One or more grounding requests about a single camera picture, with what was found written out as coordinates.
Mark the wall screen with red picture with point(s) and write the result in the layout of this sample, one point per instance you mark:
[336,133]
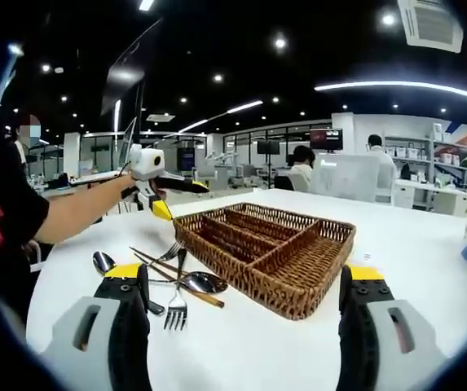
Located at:
[327,139]

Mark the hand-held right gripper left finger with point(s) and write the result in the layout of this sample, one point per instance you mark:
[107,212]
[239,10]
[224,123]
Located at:
[127,326]

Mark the dark blue banner stand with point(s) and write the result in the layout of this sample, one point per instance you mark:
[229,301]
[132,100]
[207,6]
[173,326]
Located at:
[186,159]

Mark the straight ceiling light strip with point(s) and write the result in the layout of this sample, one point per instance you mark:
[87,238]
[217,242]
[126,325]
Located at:
[245,106]

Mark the small ceiling vent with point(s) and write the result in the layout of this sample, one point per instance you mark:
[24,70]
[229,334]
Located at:
[160,118]

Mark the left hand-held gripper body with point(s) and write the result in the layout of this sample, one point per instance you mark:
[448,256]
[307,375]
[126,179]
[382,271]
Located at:
[147,163]

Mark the white robot workstation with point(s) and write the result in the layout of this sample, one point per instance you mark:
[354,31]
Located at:
[221,169]

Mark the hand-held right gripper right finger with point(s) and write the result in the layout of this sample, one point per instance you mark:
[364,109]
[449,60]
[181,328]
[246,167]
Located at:
[359,326]

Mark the brown wicker storage tray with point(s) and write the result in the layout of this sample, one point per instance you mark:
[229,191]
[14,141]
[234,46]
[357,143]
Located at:
[298,293]

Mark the white office desk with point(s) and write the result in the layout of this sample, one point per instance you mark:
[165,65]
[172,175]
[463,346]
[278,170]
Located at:
[428,195]

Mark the black office chair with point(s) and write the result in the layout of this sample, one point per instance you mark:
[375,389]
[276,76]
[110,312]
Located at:
[284,183]

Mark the curved ceiling light strip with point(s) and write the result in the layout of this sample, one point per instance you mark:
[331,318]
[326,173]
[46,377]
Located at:
[380,84]

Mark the white storage shelf with boxes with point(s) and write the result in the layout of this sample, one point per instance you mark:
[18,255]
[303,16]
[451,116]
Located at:
[412,152]

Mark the person's black shirt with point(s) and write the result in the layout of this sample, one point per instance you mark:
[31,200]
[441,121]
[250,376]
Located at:
[9,212]

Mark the round ceiling spotlights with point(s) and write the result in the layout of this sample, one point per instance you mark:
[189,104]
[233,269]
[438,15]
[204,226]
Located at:
[280,42]

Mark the black screen on stand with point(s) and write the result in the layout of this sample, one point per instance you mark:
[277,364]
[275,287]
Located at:
[268,147]

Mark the white ceiling air conditioner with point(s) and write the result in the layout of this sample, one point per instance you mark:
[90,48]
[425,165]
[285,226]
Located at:
[430,24]

